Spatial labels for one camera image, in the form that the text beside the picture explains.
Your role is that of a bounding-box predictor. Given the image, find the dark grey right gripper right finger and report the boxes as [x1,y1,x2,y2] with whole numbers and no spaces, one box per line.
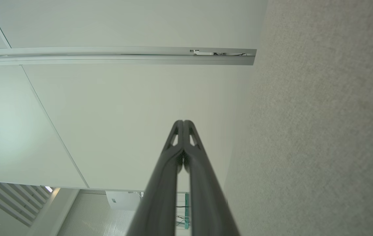
[184,120,241,236]

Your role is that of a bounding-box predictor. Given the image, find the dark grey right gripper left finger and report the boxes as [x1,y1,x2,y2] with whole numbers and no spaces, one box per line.
[126,120,184,236]

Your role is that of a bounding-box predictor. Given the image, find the white box device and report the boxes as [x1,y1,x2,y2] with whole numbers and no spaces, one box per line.
[105,190,142,211]

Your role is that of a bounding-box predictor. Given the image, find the white slatted panel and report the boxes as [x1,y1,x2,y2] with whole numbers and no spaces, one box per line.
[0,161,54,227]

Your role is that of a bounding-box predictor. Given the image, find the teal stand post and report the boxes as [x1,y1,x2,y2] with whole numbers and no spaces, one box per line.
[184,193,190,230]

